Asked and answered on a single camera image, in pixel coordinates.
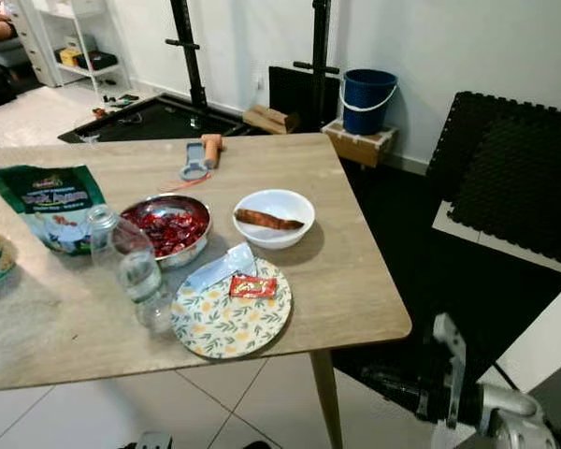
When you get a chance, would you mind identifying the brown sausage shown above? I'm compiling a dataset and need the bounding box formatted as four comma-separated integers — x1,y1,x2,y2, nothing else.
235,208,306,232

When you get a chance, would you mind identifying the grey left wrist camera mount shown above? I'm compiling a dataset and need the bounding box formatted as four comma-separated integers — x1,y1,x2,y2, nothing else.
136,430,174,449

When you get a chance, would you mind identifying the white blue sachet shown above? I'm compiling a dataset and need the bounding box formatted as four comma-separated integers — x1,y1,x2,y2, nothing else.
185,242,258,293

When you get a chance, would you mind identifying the white drawer cabinet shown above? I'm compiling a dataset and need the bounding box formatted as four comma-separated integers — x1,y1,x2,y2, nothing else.
5,0,57,90

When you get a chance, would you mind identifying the black foam mat stack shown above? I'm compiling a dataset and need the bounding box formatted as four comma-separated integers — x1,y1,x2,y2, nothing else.
425,91,561,265

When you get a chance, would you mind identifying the green stock powder bag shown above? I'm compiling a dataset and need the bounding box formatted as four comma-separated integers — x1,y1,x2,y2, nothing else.
0,165,106,255

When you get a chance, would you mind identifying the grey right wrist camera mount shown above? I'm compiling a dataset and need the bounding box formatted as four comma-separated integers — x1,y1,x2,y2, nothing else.
432,312,470,431

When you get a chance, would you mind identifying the blue bucket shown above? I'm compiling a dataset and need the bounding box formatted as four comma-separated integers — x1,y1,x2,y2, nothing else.
338,68,399,137

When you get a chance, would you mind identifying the white shelf unit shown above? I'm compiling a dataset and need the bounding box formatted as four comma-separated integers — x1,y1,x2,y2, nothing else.
33,0,132,94

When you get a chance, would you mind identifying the floral round plate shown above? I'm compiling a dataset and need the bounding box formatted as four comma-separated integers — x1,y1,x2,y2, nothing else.
171,257,294,361

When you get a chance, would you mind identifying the black wall panel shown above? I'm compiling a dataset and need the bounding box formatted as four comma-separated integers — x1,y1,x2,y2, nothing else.
267,65,342,132

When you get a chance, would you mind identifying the wooden box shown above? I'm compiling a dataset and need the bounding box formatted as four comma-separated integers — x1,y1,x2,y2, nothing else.
322,119,398,169

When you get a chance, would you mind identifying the wood block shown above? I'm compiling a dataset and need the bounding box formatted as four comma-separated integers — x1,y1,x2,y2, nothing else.
241,105,300,137

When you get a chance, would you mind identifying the light wooden table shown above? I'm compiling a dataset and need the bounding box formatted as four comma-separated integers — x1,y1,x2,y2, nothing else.
0,133,413,449

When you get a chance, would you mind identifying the black bag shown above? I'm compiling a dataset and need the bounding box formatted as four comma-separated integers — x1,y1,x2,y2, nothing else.
79,51,120,73

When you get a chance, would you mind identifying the red sachet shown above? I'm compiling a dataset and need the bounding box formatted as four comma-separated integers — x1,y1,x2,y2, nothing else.
228,274,279,300

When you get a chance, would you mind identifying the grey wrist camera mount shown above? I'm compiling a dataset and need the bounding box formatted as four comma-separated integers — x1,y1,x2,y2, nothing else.
432,312,470,431
136,430,174,449

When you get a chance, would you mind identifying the seated person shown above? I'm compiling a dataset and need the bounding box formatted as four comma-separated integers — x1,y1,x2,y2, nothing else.
0,11,22,43

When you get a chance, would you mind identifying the black rack post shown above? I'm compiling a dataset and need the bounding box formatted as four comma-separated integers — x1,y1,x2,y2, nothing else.
293,0,342,127
166,0,211,115

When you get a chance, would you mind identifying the white bowl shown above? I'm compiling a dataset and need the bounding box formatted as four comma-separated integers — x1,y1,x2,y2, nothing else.
232,189,316,251

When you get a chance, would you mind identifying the black rack platform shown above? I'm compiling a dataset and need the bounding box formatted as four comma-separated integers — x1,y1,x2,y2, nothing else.
56,94,249,146

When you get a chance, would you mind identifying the clear plastic water bottle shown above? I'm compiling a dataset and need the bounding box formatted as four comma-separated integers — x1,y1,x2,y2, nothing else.
87,204,174,335

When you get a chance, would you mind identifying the steel bowl of red candies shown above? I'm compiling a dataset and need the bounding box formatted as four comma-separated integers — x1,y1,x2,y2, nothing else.
120,194,212,270

